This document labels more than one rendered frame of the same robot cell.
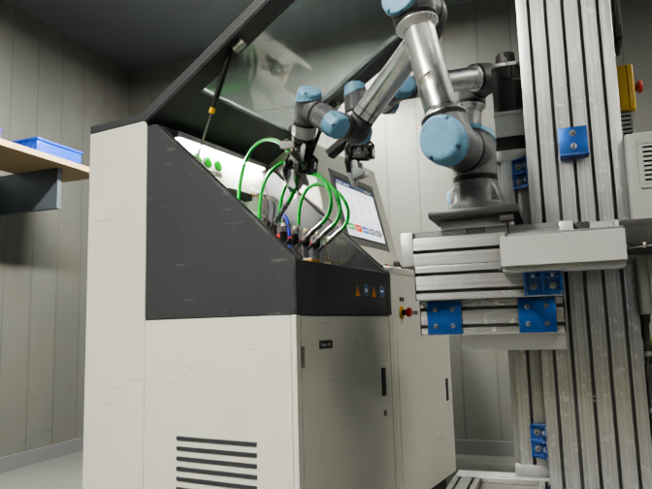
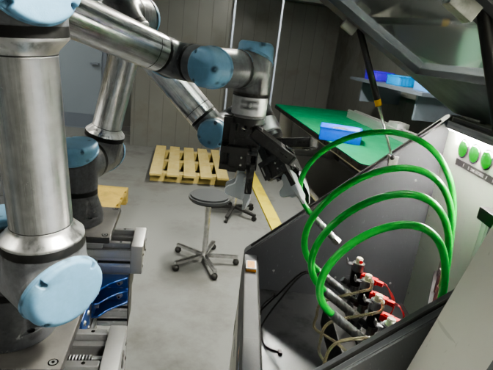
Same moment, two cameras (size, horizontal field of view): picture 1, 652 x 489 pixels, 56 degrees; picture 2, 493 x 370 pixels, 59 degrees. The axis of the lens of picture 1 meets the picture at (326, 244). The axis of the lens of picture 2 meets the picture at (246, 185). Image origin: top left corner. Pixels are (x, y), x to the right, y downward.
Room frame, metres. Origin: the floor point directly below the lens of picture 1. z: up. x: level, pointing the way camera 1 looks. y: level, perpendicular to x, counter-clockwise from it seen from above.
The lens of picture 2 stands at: (2.84, -0.57, 1.57)
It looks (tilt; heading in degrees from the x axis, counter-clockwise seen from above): 18 degrees down; 150
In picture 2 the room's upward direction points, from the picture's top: 7 degrees clockwise
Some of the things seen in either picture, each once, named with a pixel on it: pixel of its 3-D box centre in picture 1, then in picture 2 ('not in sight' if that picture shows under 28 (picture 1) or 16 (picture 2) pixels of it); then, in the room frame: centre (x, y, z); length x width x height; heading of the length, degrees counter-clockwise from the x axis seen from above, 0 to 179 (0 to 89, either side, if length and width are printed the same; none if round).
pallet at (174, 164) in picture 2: not in sight; (188, 164); (-2.09, 1.43, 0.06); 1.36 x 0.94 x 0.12; 157
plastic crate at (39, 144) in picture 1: (45, 156); not in sight; (3.29, 1.54, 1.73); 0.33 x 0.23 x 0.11; 160
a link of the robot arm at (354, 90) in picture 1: (355, 99); (252, 69); (2.03, -0.12, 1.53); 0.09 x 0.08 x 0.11; 112
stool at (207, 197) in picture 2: not in sight; (209, 230); (0.22, 0.70, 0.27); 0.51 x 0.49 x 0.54; 157
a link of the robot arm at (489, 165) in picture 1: (472, 152); (77, 163); (1.60, -0.40, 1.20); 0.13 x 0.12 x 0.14; 143
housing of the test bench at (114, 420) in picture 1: (239, 329); not in sight; (2.70, 0.39, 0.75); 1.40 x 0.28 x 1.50; 151
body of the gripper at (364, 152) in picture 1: (358, 143); (241, 143); (2.02, -0.12, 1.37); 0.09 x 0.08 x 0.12; 62
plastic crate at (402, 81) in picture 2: not in sight; (401, 80); (-0.28, 2.86, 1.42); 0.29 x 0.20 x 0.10; 160
